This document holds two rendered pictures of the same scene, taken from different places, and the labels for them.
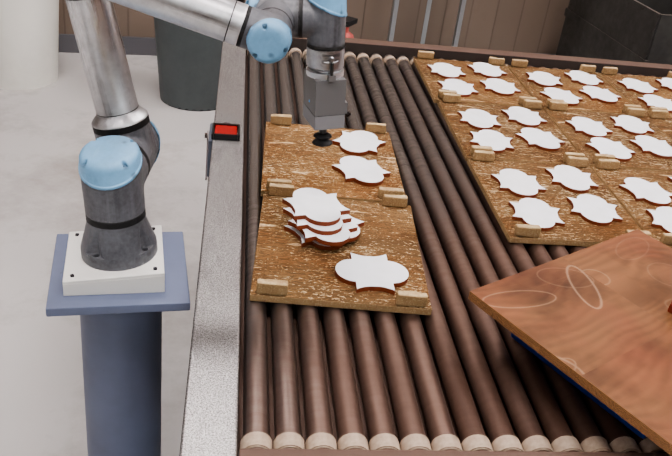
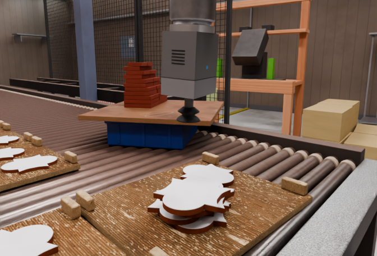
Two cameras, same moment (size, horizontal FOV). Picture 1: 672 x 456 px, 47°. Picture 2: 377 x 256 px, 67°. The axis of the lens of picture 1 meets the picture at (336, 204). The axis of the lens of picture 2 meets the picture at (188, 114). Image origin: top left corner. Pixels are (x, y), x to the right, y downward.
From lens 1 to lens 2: 1.94 m
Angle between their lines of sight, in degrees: 117
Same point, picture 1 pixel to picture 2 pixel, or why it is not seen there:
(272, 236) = (246, 226)
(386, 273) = (201, 169)
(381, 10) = not seen: outside the picture
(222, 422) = (363, 170)
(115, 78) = not seen: outside the picture
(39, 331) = not seen: outside the picture
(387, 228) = (136, 193)
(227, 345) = (345, 191)
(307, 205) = (203, 192)
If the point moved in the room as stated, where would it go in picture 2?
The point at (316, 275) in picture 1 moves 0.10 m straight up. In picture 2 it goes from (246, 188) to (247, 149)
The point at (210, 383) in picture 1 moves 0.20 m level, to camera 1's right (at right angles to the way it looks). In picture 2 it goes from (364, 182) to (297, 162)
